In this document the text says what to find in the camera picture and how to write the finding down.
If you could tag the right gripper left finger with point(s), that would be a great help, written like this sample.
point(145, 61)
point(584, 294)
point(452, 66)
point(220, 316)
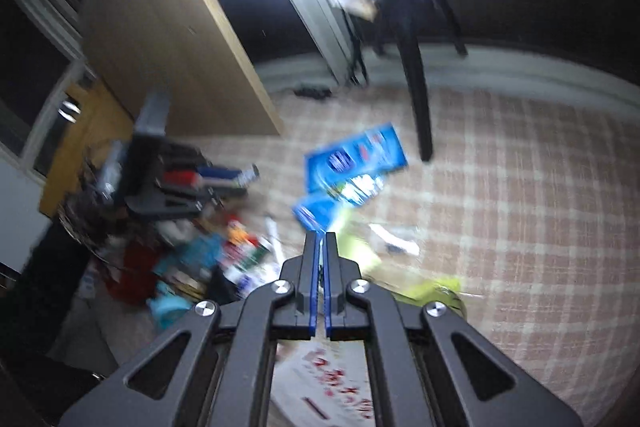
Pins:
point(214, 366)

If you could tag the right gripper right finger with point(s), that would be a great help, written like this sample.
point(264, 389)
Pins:
point(427, 365)

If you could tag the green snack bag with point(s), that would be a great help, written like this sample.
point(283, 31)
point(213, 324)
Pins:
point(395, 258)

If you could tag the blue baby bottle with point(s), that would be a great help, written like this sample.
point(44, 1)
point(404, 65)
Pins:
point(166, 306)

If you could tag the pine plank panel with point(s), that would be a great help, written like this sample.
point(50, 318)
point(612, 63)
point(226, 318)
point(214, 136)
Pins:
point(102, 118)

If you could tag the white red-text box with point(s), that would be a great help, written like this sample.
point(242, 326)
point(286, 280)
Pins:
point(320, 382)

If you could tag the light wood board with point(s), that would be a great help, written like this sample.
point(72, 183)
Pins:
point(186, 48)

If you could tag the black power strip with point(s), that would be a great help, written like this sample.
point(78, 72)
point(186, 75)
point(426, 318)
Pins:
point(313, 93)

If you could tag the blue wet wipes pack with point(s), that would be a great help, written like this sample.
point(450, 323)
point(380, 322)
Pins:
point(372, 152)

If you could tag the light stand pole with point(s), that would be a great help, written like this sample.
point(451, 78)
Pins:
point(412, 63)

